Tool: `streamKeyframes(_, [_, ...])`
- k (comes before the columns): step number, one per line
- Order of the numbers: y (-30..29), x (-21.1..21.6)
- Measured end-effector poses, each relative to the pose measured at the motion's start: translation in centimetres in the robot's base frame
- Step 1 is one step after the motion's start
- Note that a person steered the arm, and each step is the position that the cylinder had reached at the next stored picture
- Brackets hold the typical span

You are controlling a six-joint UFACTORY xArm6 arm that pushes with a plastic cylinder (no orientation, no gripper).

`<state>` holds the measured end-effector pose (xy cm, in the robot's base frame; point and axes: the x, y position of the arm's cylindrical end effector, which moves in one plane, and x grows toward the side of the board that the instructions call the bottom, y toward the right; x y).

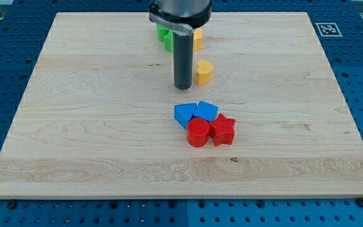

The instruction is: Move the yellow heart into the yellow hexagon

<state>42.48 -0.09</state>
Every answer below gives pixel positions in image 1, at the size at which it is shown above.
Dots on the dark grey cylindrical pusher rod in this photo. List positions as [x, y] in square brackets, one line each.
[182, 60]

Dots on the red star block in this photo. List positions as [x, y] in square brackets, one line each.
[222, 130]

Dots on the white fiducial marker tag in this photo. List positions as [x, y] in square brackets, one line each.
[328, 29]

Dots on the yellow heart block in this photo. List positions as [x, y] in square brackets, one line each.
[204, 72]

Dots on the blue triangle block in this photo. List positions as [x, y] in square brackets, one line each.
[183, 113]

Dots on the green block rear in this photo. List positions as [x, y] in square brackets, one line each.
[161, 32]

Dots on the light wooden board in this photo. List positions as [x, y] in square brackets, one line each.
[96, 120]

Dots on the blue cube block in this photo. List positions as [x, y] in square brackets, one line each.
[206, 111]

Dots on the green block front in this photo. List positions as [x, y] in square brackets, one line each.
[168, 41]

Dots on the yellow hexagon block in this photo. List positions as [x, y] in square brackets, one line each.
[197, 40]

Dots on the red cylinder block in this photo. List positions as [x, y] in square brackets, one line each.
[198, 132]

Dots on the green block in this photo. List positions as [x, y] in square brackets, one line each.
[161, 32]
[168, 41]

